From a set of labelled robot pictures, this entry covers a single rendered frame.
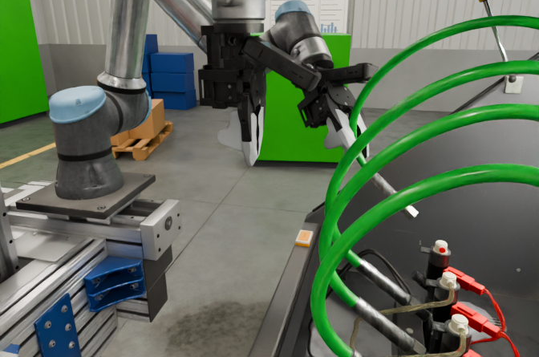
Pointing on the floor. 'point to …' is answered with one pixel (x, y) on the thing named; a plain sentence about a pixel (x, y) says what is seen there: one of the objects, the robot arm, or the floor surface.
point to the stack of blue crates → (168, 75)
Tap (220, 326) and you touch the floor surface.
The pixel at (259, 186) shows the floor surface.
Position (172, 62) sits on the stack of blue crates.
